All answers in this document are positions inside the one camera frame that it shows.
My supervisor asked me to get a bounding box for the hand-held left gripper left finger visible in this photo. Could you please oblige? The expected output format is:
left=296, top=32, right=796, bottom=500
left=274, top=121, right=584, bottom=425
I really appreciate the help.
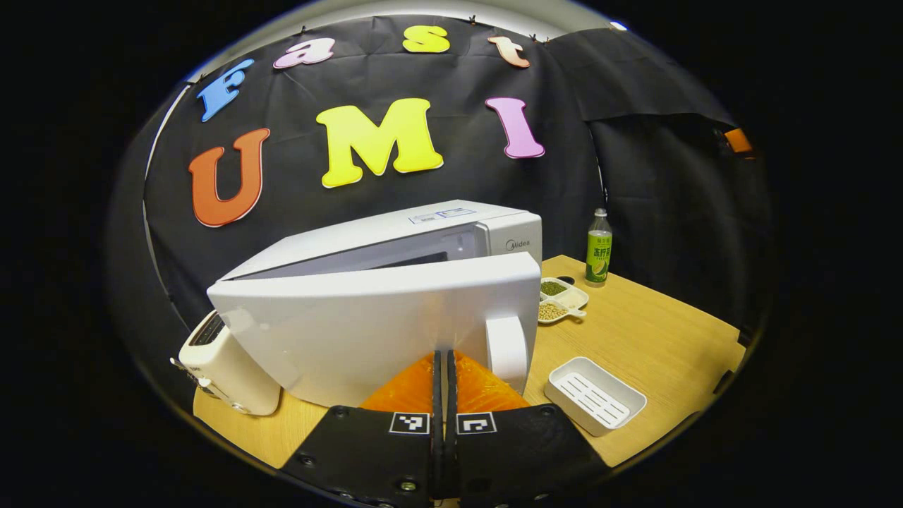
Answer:
left=281, top=351, right=444, bottom=507

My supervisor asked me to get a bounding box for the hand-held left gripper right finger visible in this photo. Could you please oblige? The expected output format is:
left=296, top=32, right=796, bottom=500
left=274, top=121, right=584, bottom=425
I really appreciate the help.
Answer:
left=444, top=349, right=609, bottom=507

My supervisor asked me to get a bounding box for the white microwave oven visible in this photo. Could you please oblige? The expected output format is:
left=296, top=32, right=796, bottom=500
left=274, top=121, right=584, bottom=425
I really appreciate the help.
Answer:
left=207, top=200, right=543, bottom=409

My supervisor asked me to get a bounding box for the white rectangular tray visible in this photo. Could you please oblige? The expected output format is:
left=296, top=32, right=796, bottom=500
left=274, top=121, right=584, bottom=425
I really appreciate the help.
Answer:
left=544, top=356, right=648, bottom=437

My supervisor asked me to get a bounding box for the divided white bean dish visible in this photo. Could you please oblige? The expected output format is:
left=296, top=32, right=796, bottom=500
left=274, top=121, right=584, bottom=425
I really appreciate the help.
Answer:
left=538, top=277, right=590, bottom=325

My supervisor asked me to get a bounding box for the white toaster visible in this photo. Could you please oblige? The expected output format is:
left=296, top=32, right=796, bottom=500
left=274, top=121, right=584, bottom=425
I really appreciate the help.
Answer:
left=171, top=310, right=281, bottom=416

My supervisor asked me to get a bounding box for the green drink bottle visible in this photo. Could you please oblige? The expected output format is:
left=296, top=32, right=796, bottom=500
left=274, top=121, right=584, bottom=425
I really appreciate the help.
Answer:
left=585, top=208, right=613, bottom=288

